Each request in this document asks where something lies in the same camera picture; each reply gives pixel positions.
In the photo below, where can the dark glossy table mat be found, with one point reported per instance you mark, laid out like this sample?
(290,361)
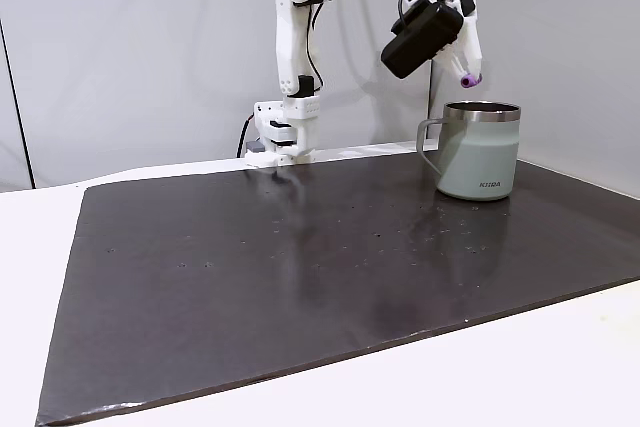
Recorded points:
(300,272)

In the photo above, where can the sage green metal mug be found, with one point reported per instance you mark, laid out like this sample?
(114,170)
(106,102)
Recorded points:
(475,157)

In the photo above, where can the grey table clamp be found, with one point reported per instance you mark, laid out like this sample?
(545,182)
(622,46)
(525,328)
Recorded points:
(255,147)

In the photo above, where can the purple pen grip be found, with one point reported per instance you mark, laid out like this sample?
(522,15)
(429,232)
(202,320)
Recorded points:
(470,80)

